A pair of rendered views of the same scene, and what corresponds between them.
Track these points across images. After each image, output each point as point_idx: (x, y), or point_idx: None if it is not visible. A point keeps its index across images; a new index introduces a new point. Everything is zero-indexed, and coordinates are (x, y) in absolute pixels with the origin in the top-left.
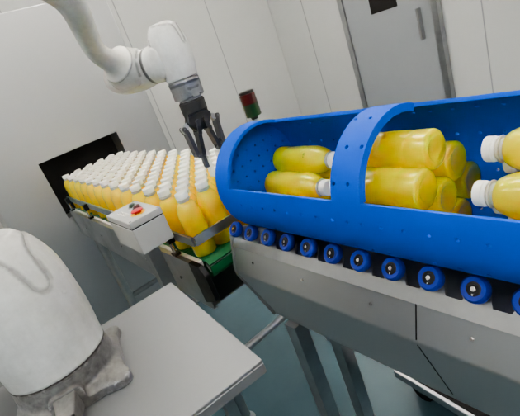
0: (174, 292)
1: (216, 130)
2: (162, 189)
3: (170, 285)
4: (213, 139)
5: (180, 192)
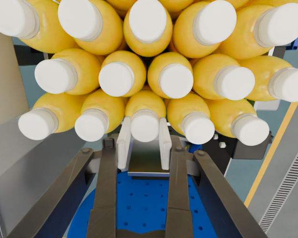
0: None
1: (214, 207)
2: (4, 3)
3: None
4: (168, 186)
5: (33, 127)
